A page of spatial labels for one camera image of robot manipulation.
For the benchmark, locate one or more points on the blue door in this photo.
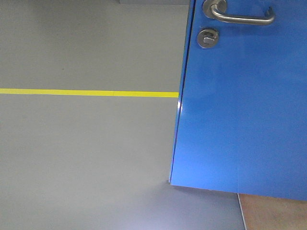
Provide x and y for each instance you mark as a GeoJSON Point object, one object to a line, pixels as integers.
{"type": "Point", "coordinates": [242, 111]}

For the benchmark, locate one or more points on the blue door platform plywood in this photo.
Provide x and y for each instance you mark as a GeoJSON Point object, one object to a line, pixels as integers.
{"type": "Point", "coordinates": [268, 213]}

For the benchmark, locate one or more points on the silver thumb turn lock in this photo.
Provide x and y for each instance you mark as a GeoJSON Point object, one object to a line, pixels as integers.
{"type": "Point", "coordinates": [207, 38]}

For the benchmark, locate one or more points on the yellow floor tape line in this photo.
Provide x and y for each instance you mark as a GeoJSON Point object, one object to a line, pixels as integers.
{"type": "Point", "coordinates": [89, 93]}

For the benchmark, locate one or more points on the silver lever door handle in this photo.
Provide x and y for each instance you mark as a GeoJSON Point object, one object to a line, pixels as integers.
{"type": "Point", "coordinates": [216, 9]}

